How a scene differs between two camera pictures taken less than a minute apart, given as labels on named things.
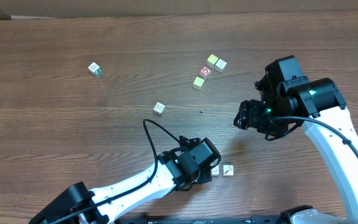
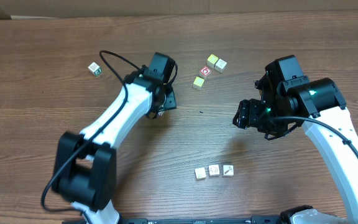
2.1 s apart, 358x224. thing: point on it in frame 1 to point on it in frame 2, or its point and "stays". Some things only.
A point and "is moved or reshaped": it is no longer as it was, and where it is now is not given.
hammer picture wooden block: (228, 170) stays
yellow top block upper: (212, 60) stays
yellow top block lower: (198, 83) stays
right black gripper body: (246, 114) stays
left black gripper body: (205, 174) to (170, 102)
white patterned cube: (215, 171) is moved or reshaped
